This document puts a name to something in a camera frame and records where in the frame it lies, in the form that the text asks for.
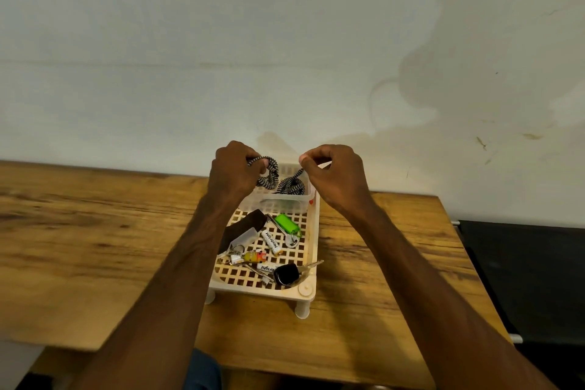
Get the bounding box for person's left hand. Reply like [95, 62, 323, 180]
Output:
[205, 140, 272, 219]

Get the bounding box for person's right hand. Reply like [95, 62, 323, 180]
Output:
[298, 144, 378, 224]

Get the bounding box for black white patterned shoelace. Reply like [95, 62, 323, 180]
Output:
[247, 155, 282, 193]
[276, 166, 308, 197]

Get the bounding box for small green object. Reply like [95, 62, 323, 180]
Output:
[271, 211, 303, 247]

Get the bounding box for small black white object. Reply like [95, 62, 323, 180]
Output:
[244, 258, 327, 290]

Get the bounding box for person's left forearm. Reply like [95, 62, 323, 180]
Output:
[71, 202, 241, 390]

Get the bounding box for person's right forearm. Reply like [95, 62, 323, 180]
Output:
[346, 204, 559, 390]

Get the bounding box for person's blue shorts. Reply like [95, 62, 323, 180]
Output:
[181, 347, 226, 390]

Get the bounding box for small white plastic basket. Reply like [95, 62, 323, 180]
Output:
[238, 163, 317, 215]

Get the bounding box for large white plastic tray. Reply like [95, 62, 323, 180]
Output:
[204, 162, 323, 321]

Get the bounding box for low wooden table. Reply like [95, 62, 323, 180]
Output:
[0, 159, 513, 390]

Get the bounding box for black shoe rack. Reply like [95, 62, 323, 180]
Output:
[452, 219, 585, 390]

